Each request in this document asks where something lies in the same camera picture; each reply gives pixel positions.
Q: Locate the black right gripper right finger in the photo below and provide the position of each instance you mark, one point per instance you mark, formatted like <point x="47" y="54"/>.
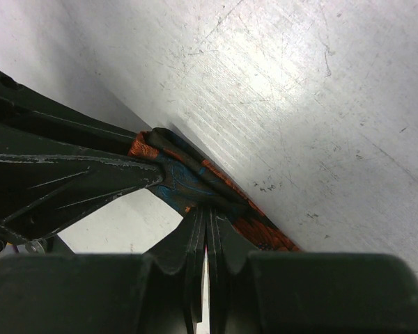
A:
<point x="257" y="291"/>

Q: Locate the black orange floral tie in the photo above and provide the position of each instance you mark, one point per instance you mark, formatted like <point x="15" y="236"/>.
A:
<point x="191" y="180"/>

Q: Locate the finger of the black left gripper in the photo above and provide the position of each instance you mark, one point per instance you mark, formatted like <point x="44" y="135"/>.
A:
<point x="51" y="177"/>
<point x="26" y="110"/>

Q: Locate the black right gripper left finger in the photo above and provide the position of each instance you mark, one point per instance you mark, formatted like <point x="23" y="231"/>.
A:
<point x="159" y="291"/>

